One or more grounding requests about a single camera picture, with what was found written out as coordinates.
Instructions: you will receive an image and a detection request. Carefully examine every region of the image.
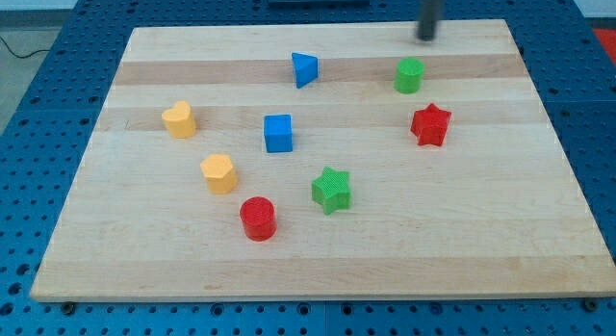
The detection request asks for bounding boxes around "green star block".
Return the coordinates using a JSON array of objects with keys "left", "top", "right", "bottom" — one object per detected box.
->
[{"left": 311, "top": 167, "right": 351, "bottom": 215}]

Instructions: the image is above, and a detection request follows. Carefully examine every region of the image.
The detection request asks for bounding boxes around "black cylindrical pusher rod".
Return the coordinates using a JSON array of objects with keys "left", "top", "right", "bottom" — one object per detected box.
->
[{"left": 416, "top": 0, "right": 445, "bottom": 42}]

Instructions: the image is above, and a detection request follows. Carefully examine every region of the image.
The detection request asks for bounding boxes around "yellow hexagon block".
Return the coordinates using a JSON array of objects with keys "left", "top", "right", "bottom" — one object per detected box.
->
[{"left": 200, "top": 153, "right": 238, "bottom": 194}]

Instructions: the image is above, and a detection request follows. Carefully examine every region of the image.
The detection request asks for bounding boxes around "wooden board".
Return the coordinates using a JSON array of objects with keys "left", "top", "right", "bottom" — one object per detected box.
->
[{"left": 31, "top": 19, "right": 615, "bottom": 302}]

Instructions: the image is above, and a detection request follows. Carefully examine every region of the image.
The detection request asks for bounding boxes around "blue triangle block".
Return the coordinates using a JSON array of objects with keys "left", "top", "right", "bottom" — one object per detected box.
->
[{"left": 292, "top": 52, "right": 319, "bottom": 89}]

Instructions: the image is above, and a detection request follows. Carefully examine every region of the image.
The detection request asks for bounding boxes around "green cylinder block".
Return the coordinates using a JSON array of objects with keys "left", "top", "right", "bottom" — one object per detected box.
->
[{"left": 394, "top": 58, "right": 424, "bottom": 94}]

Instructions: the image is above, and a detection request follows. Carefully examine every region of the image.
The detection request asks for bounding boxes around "red cylinder block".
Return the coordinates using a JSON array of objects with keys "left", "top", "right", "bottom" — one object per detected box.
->
[{"left": 240, "top": 196, "right": 277, "bottom": 242}]

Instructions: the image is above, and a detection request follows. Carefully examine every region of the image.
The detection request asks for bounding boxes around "yellow heart block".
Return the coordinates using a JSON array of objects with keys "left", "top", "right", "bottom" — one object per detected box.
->
[{"left": 162, "top": 101, "right": 196, "bottom": 139}]

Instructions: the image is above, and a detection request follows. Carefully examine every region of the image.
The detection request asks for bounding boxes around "red star block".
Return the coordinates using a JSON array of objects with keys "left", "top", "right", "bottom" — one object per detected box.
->
[{"left": 410, "top": 103, "right": 452, "bottom": 146}]

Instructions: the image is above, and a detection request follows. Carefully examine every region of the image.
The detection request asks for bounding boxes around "black cable on floor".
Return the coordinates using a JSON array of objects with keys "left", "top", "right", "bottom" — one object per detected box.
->
[{"left": 0, "top": 35, "right": 52, "bottom": 60}]

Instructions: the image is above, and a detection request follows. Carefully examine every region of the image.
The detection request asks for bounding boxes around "blue cube block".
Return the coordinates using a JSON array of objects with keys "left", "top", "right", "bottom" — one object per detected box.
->
[{"left": 264, "top": 114, "right": 293, "bottom": 153}]

